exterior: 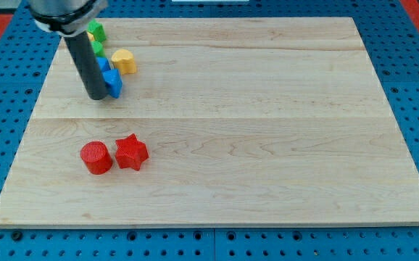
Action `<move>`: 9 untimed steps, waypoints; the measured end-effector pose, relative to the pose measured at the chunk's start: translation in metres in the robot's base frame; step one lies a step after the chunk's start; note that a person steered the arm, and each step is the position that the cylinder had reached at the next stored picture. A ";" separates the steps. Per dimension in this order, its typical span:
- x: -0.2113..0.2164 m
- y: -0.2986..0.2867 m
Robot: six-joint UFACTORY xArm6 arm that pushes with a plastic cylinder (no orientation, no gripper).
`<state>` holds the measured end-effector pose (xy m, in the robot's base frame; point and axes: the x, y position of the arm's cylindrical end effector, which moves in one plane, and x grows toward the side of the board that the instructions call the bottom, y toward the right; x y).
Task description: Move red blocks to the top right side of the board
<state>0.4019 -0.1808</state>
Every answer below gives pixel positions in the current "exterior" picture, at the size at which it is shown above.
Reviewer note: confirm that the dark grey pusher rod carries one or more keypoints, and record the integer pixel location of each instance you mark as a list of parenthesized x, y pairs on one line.
[(82, 53)]

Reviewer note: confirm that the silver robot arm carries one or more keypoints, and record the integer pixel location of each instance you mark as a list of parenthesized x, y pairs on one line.
[(70, 19)]

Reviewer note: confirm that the wooden board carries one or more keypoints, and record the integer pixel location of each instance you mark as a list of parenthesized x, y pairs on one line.
[(248, 123)]

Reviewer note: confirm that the small yellow block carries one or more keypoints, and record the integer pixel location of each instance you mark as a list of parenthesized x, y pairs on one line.
[(90, 36)]

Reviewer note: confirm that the green round block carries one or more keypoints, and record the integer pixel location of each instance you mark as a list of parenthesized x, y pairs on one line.
[(98, 49)]

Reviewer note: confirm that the green cube block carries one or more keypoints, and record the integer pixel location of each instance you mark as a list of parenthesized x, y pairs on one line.
[(97, 29)]

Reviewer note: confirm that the small blue block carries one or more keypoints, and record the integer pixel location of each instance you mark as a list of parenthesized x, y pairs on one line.
[(103, 64)]

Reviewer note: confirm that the blue pentagon block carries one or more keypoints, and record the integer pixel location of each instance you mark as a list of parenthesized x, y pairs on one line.
[(113, 82)]

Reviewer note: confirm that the yellow heart block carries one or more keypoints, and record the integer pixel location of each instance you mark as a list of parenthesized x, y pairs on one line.
[(124, 61)]

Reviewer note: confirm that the red cylinder block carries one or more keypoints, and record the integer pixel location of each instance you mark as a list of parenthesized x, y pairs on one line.
[(96, 157)]

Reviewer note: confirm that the red star block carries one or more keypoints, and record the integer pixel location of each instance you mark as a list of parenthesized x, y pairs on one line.
[(131, 152)]

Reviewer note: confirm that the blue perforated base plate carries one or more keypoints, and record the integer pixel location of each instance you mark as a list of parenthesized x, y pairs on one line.
[(388, 32)]

